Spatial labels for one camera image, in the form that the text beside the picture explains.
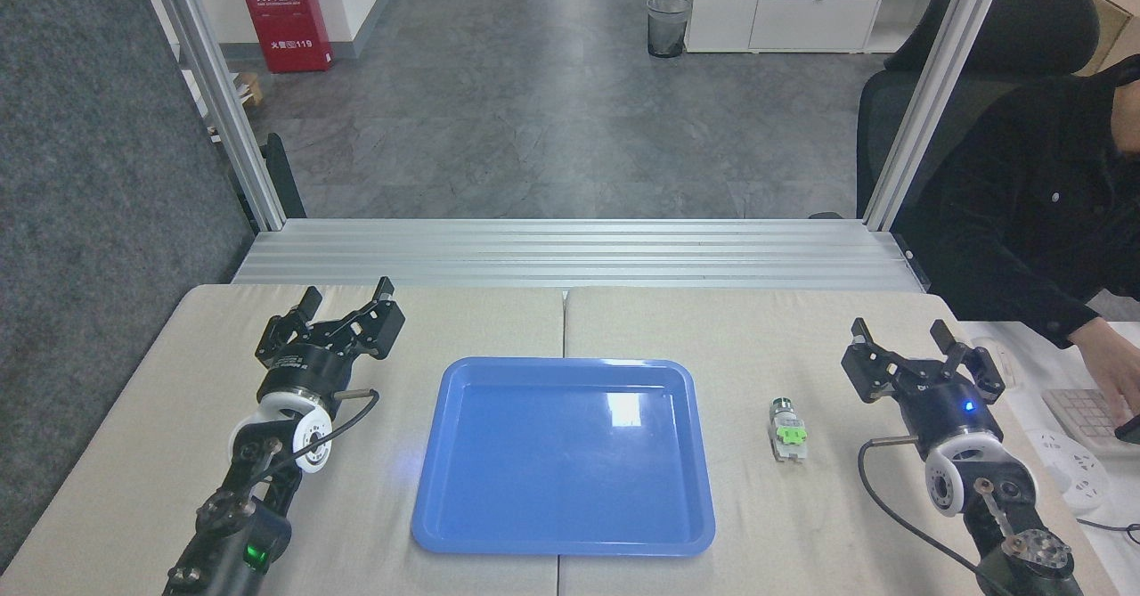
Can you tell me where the person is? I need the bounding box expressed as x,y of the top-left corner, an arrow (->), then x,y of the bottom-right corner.
892,54 -> 1140,352

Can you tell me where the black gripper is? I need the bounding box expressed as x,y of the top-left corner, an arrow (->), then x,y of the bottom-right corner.
256,277 -> 407,401
841,317 -> 1007,445

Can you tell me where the black office chair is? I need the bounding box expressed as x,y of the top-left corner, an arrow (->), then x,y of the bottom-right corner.
809,0 -> 1102,221

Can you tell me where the silver aluminium rail base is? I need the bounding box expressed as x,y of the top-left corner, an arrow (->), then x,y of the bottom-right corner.
229,217 -> 928,293

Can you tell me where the dark mesh waste bin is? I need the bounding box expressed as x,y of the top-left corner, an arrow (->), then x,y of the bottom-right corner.
646,0 -> 693,60

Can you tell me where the red fire extinguisher box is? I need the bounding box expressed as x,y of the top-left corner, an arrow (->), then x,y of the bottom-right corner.
234,0 -> 336,75

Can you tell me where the silver aluminium post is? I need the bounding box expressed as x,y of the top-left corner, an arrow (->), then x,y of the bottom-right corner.
861,0 -> 1017,233
134,0 -> 289,233

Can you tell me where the beige table pad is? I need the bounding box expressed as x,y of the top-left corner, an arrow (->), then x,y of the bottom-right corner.
558,286 -> 1125,596
0,283 -> 566,596

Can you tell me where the blue plastic tray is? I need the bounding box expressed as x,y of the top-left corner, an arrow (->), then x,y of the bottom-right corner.
411,356 -> 717,557

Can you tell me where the person's hand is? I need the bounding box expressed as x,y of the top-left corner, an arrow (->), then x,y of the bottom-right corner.
1067,317 -> 1140,420

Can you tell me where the white keyboard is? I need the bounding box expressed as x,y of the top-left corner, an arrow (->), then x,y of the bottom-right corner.
1041,388 -> 1140,460

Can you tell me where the thin black desk cable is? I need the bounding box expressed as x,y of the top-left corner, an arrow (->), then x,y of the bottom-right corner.
1075,517 -> 1140,546

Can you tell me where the white power strip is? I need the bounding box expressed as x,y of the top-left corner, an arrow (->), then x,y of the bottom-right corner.
1024,429 -> 1113,516

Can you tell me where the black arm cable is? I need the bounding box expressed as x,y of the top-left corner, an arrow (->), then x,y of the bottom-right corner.
265,388 -> 382,483
857,436 -> 1016,596

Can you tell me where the switch part with green clip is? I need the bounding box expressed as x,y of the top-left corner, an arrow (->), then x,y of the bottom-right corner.
768,396 -> 810,466

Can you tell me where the black post bracket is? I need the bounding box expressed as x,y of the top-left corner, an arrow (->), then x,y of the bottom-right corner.
229,133 -> 307,221

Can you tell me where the white drawer cabinet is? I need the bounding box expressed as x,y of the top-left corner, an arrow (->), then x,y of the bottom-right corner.
668,0 -> 947,55

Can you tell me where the white computer mouse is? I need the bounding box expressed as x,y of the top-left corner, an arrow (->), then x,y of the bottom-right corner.
973,337 -> 1022,390

